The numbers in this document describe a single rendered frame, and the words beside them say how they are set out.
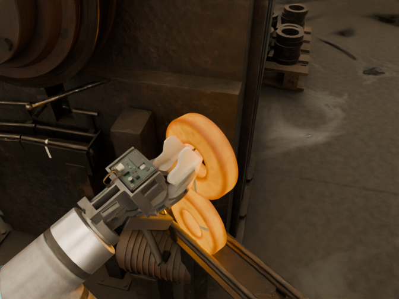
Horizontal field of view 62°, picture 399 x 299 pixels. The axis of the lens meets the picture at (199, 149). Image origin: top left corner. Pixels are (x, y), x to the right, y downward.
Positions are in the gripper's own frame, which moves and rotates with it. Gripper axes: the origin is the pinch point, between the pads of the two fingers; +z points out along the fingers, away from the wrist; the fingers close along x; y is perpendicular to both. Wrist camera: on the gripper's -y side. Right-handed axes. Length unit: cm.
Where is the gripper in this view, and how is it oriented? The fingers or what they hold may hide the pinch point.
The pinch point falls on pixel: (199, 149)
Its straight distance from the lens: 55.8
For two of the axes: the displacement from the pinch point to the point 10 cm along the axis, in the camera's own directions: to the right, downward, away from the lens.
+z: 7.2, -6.3, 2.7
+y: -2.1, -5.8, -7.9
